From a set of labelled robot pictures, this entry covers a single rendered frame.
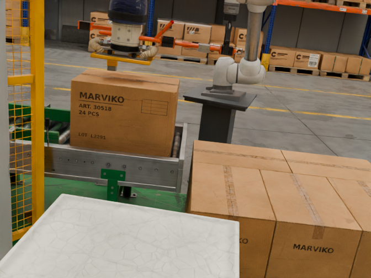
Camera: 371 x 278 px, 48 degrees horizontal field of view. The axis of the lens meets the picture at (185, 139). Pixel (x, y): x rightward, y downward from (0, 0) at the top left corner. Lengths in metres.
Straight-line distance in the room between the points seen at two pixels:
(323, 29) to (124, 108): 9.63
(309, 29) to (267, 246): 9.83
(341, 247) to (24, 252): 1.62
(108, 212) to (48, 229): 0.13
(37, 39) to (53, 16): 9.04
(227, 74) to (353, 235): 1.65
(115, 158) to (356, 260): 1.34
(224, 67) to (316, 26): 8.49
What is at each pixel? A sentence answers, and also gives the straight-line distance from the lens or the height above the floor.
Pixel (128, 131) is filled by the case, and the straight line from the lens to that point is 2.45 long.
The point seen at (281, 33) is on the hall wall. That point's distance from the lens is 11.37.
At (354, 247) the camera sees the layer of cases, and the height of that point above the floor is 0.45.
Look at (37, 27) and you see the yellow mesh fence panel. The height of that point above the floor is 1.24.
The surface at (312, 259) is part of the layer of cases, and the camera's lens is 2.14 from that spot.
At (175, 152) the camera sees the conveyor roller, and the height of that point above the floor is 0.55.
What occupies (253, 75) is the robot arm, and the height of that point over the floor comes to 0.95.
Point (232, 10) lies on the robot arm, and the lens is 2.49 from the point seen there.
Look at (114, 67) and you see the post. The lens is 3.07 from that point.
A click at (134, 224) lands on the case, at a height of 1.02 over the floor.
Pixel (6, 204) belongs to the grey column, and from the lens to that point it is 1.88.
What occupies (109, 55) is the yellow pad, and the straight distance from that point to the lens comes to 2.45.
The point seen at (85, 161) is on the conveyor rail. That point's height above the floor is 0.53.
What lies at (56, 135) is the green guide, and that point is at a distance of 2.52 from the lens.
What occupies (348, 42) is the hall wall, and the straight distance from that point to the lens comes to 11.99.
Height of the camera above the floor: 1.47
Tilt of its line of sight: 19 degrees down
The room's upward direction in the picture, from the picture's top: 7 degrees clockwise
